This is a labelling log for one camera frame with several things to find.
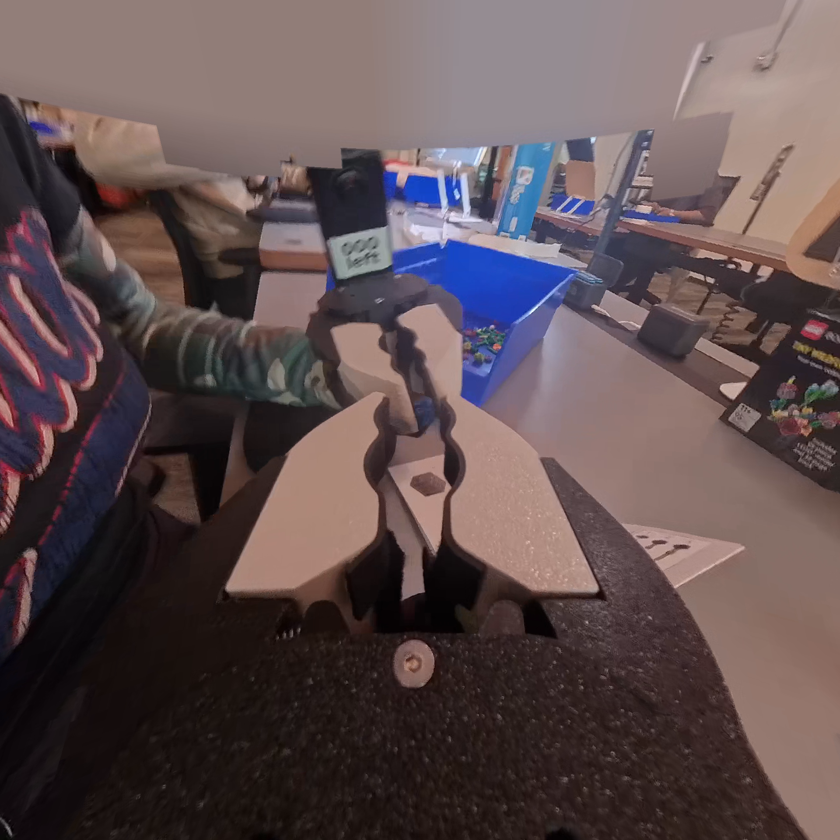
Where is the black light stand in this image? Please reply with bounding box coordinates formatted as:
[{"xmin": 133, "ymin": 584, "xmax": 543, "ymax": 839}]
[{"xmin": 598, "ymin": 132, "xmax": 653, "ymax": 283}]

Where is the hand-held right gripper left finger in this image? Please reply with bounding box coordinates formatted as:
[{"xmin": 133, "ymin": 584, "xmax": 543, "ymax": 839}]
[{"xmin": 226, "ymin": 394, "xmax": 399, "ymax": 618}]

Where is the small blue plastic bin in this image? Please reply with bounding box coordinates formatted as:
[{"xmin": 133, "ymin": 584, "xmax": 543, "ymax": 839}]
[{"xmin": 388, "ymin": 164, "xmax": 473, "ymax": 211}]

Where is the person's left forearm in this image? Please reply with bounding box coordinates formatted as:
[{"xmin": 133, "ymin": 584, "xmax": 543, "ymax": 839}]
[{"xmin": 59, "ymin": 210, "xmax": 342, "ymax": 410}]

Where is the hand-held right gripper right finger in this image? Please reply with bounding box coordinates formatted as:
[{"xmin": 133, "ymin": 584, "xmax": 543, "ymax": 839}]
[{"xmin": 431, "ymin": 398, "xmax": 601, "ymax": 618}]

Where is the dark charger block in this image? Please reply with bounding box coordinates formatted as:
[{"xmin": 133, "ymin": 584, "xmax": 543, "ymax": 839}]
[{"xmin": 565, "ymin": 256, "xmax": 624, "ymax": 312}]

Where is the black board on white stand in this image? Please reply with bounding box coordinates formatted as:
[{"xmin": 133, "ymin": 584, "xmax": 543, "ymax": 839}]
[{"xmin": 785, "ymin": 178, "xmax": 840, "ymax": 290}]

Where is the person's dark clothing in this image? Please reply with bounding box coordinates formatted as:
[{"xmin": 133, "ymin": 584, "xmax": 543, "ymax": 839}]
[{"xmin": 0, "ymin": 95, "xmax": 158, "ymax": 788}]

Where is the pile of small toy bricks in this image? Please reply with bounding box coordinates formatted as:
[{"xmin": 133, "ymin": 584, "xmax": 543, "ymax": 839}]
[{"xmin": 462, "ymin": 322, "xmax": 510, "ymax": 372}]

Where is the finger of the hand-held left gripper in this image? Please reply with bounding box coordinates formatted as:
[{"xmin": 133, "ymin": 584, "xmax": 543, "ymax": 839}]
[
  {"xmin": 401, "ymin": 305, "xmax": 464, "ymax": 403},
  {"xmin": 331, "ymin": 322, "xmax": 420, "ymax": 434}
]

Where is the wooden table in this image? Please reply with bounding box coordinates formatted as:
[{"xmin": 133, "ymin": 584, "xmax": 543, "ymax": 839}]
[{"xmin": 536, "ymin": 204, "xmax": 840, "ymax": 292}]

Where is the white instruction booklet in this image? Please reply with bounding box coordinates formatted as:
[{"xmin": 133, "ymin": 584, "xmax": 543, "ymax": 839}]
[{"xmin": 388, "ymin": 453, "xmax": 745, "ymax": 605}]

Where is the blue printed carton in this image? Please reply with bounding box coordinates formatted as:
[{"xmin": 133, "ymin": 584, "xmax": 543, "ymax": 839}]
[{"xmin": 499, "ymin": 142, "xmax": 559, "ymax": 240}]

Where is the grey desk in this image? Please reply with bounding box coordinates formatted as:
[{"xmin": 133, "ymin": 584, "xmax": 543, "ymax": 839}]
[{"xmin": 217, "ymin": 269, "xmax": 840, "ymax": 840}]

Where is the black glossy cardboard box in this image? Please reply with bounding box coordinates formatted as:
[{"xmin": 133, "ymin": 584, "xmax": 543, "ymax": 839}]
[{"xmin": 720, "ymin": 315, "xmax": 840, "ymax": 493}]

